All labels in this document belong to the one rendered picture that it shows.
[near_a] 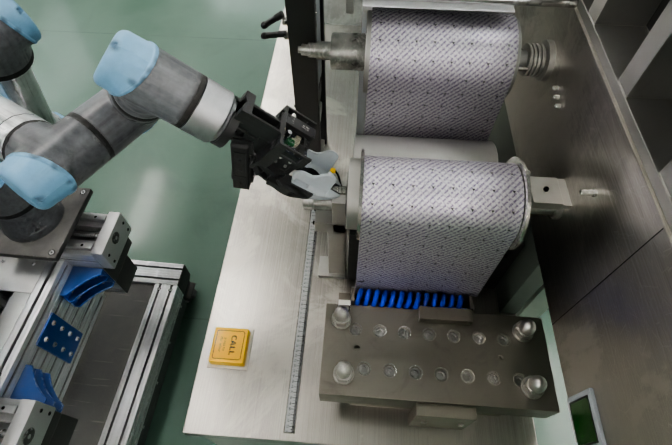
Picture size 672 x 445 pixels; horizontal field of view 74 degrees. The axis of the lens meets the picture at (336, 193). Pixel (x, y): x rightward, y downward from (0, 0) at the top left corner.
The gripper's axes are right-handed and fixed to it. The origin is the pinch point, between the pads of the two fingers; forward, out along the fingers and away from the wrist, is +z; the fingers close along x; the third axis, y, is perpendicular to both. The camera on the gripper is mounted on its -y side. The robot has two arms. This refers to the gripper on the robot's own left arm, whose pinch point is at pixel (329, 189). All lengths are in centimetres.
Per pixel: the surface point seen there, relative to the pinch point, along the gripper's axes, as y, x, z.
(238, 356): -37.6, -17.2, 8.9
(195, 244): -141, 56, 29
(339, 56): 5.9, 22.9, -5.0
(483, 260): 8.9, -5.4, 26.3
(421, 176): 12.1, 0.2, 7.7
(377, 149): 2.2, 12.0, 8.0
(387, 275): -7.0, -5.4, 19.9
